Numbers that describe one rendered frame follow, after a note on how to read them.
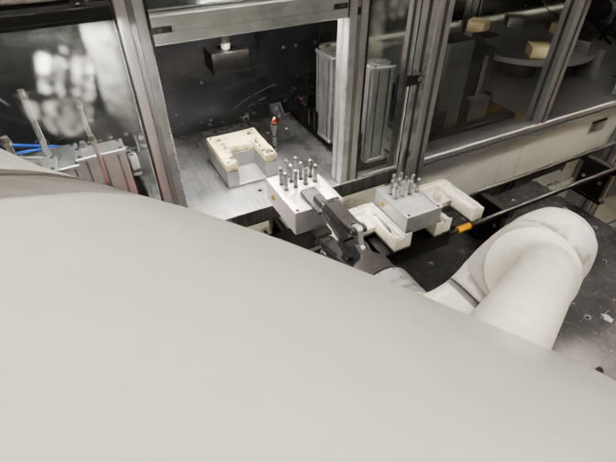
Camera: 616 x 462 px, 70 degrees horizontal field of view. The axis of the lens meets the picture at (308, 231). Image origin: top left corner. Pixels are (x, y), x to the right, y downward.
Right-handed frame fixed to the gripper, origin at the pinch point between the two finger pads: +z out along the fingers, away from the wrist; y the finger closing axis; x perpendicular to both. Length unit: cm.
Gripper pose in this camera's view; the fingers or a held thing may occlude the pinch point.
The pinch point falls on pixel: (315, 211)
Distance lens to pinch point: 78.9
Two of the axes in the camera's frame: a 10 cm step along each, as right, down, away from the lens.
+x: -8.9, 3.0, -3.5
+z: -4.6, -5.9, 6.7
